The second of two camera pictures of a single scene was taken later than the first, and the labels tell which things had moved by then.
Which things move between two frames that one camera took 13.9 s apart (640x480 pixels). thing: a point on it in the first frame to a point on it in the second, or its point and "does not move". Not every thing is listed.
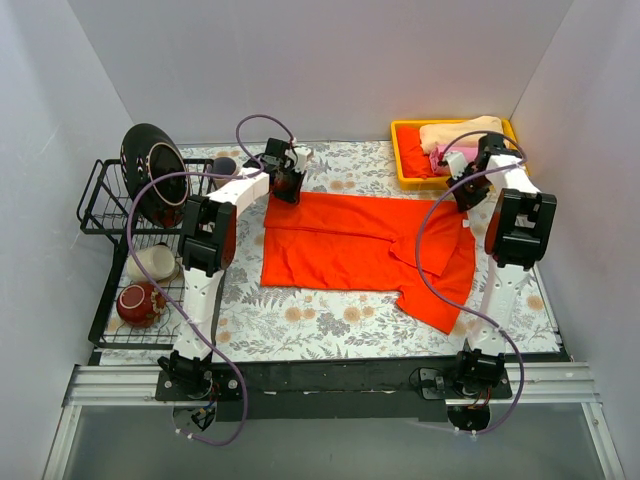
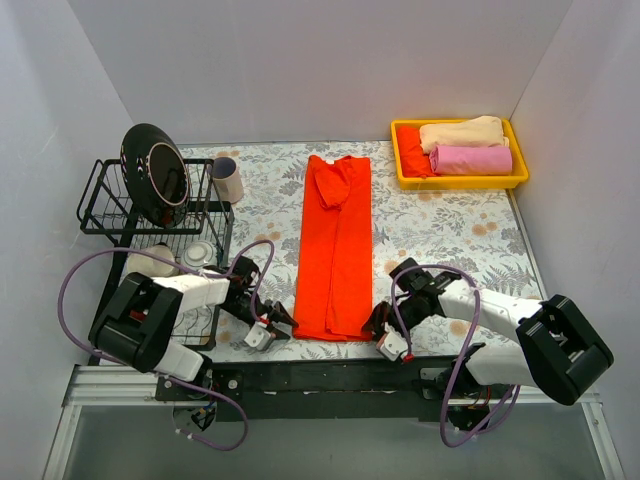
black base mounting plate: (402, 391) does not move
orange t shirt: (362, 242) to (334, 262)
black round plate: (146, 153) does not move
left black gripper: (288, 185) to (270, 314)
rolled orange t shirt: (414, 161) does not move
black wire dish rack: (140, 303) does not move
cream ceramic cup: (159, 261) does not move
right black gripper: (466, 193) to (388, 316)
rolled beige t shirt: (458, 134) does not move
